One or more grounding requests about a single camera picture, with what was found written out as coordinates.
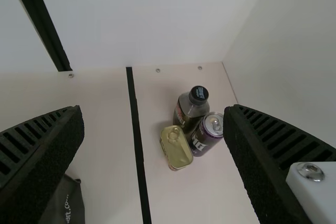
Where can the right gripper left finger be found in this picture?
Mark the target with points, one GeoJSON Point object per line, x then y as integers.
{"type": "Point", "coordinates": [39, 150]}

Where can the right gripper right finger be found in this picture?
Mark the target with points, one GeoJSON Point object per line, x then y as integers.
{"type": "Point", "coordinates": [267, 155]}

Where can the purple can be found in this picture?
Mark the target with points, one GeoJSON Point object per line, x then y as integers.
{"type": "Point", "coordinates": [203, 140]}

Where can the dark coffee bottle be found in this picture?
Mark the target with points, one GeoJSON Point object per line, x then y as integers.
{"type": "Point", "coordinates": [193, 108]}

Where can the rectangular gold tin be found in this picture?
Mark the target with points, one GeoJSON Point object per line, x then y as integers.
{"type": "Point", "coordinates": [177, 148]}

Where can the black strip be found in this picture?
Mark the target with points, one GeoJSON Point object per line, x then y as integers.
{"type": "Point", "coordinates": [136, 140]}

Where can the black post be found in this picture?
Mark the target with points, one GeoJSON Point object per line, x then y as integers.
{"type": "Point", "coordinates": [44, 22]}

